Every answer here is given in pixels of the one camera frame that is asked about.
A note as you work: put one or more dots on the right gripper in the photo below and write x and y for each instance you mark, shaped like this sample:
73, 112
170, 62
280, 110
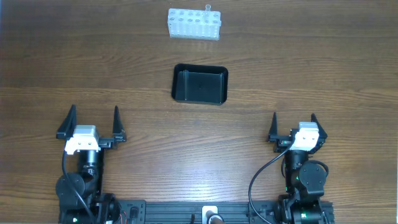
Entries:
281, 143

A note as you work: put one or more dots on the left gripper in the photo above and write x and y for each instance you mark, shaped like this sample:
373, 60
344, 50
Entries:
109, 143

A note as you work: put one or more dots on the clear test tube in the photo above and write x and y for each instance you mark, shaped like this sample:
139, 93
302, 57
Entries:
185, 85
207, 7

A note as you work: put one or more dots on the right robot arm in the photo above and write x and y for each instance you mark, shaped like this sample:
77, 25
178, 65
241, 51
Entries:
311, 179

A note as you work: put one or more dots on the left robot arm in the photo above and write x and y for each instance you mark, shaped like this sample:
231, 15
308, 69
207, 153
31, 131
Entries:
90, 158

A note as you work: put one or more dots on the black tray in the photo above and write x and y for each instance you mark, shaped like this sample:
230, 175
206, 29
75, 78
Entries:
205, 87

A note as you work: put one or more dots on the white test tube rack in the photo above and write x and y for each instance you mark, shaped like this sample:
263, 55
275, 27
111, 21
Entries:
192, 28

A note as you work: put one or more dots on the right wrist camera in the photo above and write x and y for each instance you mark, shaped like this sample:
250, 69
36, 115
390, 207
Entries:
306, 137

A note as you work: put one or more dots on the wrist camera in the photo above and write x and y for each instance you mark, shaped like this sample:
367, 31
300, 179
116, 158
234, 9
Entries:
306, 137
82, 138

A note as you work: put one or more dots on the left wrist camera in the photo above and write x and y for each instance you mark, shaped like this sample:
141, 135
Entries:
82, 138

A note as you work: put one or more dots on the mounting rail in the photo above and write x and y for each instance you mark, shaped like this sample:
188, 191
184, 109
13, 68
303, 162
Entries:
174, 213

